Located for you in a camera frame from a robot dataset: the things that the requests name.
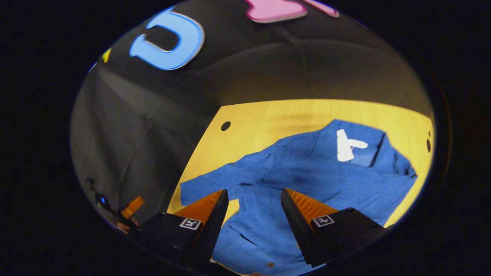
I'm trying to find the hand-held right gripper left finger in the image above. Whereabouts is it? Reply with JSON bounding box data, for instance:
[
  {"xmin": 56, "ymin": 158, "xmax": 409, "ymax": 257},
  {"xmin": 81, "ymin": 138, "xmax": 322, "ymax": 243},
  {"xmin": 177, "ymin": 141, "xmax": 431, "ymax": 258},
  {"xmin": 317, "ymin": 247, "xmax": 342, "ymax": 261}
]
[{"xmin": 129, "ymin": 189, "xmax": 230, "ymax": 271}]

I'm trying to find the blue corduroy shirt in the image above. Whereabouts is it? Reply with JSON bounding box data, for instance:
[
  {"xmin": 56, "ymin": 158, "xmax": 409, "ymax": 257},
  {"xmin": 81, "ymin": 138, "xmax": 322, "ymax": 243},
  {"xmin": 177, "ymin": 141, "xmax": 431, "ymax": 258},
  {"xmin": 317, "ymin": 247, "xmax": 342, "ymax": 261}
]
[{"xmin": 180, "ymin": 119, "xmax": 419, "ymax": 276}]

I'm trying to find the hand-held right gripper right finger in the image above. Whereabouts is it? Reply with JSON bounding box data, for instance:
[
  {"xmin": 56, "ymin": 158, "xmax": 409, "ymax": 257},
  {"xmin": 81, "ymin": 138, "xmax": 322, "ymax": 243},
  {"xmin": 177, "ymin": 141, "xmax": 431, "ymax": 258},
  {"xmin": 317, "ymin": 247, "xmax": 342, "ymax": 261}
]
[{"xmin": 281, "ymin": 188, "xmax": 392, "ymax": 268}]

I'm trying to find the black backdrop cloth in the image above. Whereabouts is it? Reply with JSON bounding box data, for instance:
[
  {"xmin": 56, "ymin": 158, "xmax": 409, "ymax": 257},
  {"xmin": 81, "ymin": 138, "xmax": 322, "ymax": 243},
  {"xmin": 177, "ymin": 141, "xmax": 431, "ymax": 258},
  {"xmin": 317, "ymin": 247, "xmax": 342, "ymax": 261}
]
[{"xmin": 70, "ymin": 0, "xmax": 434, "ymax": 230}]

